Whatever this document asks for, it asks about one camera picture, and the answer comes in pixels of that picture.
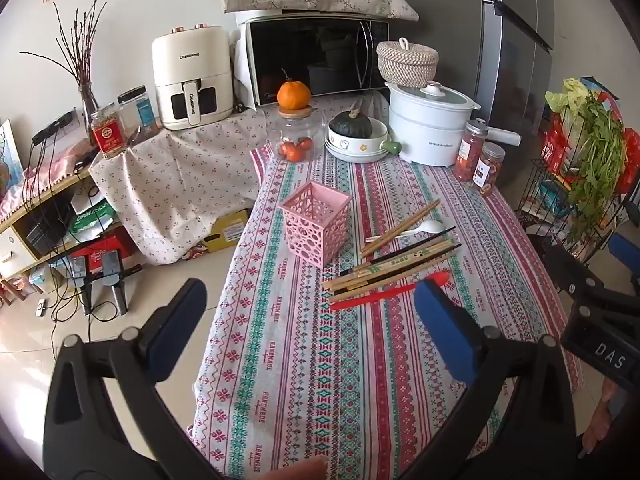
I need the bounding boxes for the grey black device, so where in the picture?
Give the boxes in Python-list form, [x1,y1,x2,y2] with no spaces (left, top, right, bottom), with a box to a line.
[66,255,97,317]
[100,250,144,317]

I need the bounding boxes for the yellow cardboard box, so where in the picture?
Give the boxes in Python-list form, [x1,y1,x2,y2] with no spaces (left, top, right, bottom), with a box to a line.
[199,208,251,254]

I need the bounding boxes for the grey refrigerator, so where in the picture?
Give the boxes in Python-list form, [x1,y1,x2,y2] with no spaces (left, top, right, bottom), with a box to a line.
[474,0,557,183]

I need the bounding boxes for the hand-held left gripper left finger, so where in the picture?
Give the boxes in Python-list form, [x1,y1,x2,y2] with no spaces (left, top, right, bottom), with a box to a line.
[42,277,222,480]

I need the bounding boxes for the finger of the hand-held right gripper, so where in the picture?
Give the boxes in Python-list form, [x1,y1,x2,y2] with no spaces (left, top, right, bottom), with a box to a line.
[606,232,640,288]
[541,246,608,307]

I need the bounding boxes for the green plastic bag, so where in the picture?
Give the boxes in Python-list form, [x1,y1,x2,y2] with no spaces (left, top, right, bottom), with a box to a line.
[69,199,119,234]

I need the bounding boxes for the dried branches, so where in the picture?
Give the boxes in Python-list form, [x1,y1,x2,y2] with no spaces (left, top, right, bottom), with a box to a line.
[20,0,109,111]

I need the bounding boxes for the person's left hand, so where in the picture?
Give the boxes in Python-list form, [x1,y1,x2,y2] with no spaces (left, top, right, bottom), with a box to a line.
[259,457,329,480]

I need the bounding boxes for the woven basket with lid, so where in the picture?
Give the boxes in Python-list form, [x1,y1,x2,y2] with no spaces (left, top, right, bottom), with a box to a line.
[376,37,440,89]

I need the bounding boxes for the white small-flower cloth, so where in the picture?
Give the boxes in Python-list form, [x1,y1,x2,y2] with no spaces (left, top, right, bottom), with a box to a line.
[90,109,272,267]

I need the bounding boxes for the red box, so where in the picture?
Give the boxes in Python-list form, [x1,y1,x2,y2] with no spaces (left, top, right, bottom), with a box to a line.
[81,236,137,274]

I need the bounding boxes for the patterned bamboo chopstick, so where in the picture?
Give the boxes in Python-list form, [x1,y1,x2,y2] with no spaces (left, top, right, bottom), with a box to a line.
[326,246,461,299]
[322,240,455,291]
[327,256,452,305]

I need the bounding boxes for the jar of dried fruit slices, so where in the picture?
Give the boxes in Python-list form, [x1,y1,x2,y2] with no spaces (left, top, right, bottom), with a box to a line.
[470,141,506,196]

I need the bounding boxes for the black microwave oven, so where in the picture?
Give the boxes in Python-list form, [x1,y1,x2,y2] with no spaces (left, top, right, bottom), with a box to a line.
[244,16,391,109]

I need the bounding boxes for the red plastic spoon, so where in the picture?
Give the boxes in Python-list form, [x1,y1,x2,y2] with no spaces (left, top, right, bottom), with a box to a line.
[328,270,451,311]

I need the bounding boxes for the red snack packages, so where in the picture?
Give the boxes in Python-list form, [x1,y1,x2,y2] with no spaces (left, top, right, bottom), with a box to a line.
[542,110,577,177]

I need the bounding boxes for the dark green kabocha squash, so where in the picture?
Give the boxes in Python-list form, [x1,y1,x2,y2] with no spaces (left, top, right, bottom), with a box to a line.
[333,107,374,139]

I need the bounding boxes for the striped patterned tablecloth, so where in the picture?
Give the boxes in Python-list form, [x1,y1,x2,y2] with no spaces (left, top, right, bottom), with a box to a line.
[187,95,584,480]

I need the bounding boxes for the large orange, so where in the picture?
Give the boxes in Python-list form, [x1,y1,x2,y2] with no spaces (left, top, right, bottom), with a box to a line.
[276,77,312,111]

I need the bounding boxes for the clear jar black lid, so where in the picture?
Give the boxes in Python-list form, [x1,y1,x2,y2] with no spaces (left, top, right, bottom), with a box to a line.
[117,85,162,142]

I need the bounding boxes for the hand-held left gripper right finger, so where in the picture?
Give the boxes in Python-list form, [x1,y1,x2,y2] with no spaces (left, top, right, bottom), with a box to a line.
[400,278,578,480]

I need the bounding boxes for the glass jar with wooden lid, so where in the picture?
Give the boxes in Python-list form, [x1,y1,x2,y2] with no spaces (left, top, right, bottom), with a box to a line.
[266,104,326,164]

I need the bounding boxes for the cream air fryer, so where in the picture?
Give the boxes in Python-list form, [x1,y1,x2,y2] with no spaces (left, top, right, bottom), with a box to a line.
[151,23,235,131]

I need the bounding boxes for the pink cloth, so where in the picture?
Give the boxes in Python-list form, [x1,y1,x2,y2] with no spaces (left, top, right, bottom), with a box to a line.
[0,139,97,212]

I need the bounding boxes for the wooden low cabinet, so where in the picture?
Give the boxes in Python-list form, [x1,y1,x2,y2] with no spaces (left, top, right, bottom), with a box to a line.
[0,160,127,282]

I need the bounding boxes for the black power strip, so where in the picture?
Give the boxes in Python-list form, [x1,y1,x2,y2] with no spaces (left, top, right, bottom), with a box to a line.
[32,113,77,144]

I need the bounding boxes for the glass pot lid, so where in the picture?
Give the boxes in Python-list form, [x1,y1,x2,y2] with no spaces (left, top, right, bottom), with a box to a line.
[390,80,477,109]

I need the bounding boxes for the person's right hand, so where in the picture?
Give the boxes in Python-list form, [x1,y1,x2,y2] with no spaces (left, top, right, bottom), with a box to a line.
[580,377,640,461]

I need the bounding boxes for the pink perforated utensil holder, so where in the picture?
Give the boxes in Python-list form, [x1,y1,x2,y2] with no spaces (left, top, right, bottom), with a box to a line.
[277,181,355,267]

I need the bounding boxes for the black chopstick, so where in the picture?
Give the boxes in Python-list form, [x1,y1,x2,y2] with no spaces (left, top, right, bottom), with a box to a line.
[339,226,458,278]
[344,244,463,295]

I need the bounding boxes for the white plastic spoon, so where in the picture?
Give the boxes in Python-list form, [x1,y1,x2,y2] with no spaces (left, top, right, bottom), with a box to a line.
[365,219,445,244]

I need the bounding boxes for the white electric cooking pot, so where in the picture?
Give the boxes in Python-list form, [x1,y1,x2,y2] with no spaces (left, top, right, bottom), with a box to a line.
[387,80,524,166]

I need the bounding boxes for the framed picture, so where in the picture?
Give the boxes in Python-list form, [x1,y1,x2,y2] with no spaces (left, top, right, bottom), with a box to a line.
[0,120,24,197]

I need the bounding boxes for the white floral bowl green handle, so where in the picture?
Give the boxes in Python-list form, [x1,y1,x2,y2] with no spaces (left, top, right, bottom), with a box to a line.
[327,117,401,157]

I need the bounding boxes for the black wire rack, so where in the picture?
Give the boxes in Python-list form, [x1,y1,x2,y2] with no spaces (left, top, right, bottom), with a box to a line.
[515,110,640,273]

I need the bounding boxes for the leafy green vegetables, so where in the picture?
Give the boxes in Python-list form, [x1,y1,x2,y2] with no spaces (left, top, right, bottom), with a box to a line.
[544,77,629,242]

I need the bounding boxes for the glass vase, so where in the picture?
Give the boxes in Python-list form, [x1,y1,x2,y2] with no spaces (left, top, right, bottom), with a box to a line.
[77,85,102,132]

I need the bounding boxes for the red label glass jar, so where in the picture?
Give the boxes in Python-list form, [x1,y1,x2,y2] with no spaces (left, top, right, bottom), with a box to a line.
[90,102,129,160]

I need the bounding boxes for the jar of red goji berries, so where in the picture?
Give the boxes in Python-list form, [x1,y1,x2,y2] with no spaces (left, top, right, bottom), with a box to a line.
[454,118,489,183]

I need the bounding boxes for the white plate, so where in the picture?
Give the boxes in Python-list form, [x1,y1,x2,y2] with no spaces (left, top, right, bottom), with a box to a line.
[324,137,391,164]

